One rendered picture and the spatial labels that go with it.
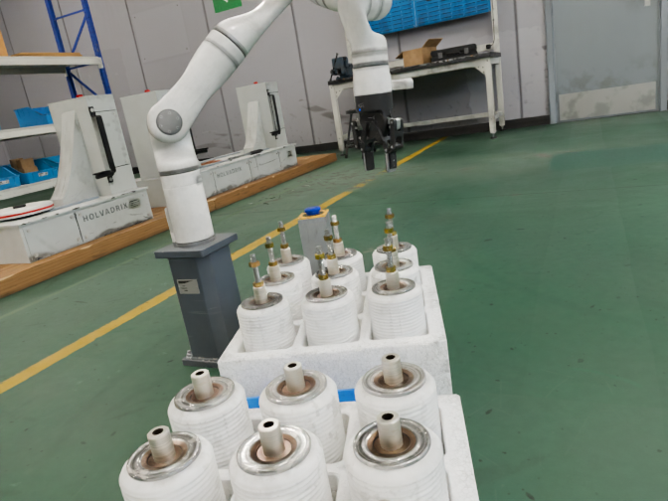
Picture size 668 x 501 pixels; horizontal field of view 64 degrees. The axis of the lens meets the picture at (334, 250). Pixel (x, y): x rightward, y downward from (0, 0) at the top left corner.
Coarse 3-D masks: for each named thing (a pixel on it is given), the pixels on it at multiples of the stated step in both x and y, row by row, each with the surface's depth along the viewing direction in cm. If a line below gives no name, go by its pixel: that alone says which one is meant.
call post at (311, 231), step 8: (328, 216) 133; (304, 224) 130; (312, 224) 129; (320, 224) 129; (328, 224) 132; (304, 232) 130; (312, 232) 130; (320, 232) 130; (304, 240) 131; (312, 240) 130; (320, 240) 130; (304, 248) 131; (312, 248) 131; (312, 256) 132; (312, 264) 132; (312, 272) 133
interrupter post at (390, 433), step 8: (384, 416) 51; (392, 416) 51; (384, 424) 50; (392, 424) 50; (400, 424) 51; (384, 432) 50; (392, 432) 50; (400, 432) 51; (384, 440) 50; (392, 440) 50; (400, 440) 51; (384, 448) 51; (392, 448) 50
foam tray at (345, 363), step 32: (224, 352) 95; (256, 352) 92; (288, 352) 90; (320, 352) 89; (352, 352) 88; (384, 352) 87; (416, 352) 87; (256, 384) 92; (352, 384) 90; (448, 384) 88
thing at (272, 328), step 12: (288, 300) 96; (240, 312) 94; (252, 312) 92; (264, 312) 92; (276, 312) 92; (288, 312) 95; (240, 324) 95; (252, 324) 92; (264, 324) 92; (276, 324) 93; (288, 324) 95; (252, 336) 93; (264, 336) 92; (276, 336) 93; (288, 336) 95; (252, 348) 94; (264, 348) 93; (276, 348) 93
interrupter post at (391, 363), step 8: (384, 360) 61; (392, 360) 61; (400, 360) 62; (384, 368) 62; (392, 368) 61; (400, 368) 62; (384, 376) 62; (392, 376) 61; (400, 376) 62; (392, 384) 62
